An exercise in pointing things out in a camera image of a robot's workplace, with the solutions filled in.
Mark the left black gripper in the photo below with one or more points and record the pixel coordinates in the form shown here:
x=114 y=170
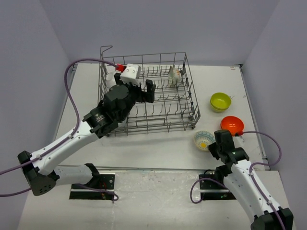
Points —
x=147 y=96

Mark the orange flower patterned bowl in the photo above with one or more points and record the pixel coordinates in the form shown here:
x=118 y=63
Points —
x=174 y=77

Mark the white bowl back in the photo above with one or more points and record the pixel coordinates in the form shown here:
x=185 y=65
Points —
x=110 y=80

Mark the lime green bowl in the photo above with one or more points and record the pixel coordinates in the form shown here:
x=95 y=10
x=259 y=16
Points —
x=220 y=106
x=220 y=96

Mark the blue yellow patterned bowl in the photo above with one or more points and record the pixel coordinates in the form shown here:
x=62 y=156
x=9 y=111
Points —
x=203 y=139

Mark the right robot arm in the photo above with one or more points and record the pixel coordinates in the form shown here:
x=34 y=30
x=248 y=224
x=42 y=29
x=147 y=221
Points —
x=239 y=177

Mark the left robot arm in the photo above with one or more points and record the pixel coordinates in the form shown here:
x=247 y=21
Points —
x=42 y=168

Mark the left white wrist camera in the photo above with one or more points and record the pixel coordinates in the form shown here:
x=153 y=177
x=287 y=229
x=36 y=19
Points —
x=131 y=74

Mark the grey wire dish rack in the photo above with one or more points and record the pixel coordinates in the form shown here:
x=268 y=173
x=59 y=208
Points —
x=174 y=108

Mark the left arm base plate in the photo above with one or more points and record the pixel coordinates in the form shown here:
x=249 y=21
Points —
x=102 y=189

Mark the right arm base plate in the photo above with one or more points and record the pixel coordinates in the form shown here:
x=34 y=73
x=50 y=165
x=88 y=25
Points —
x=212 y=191

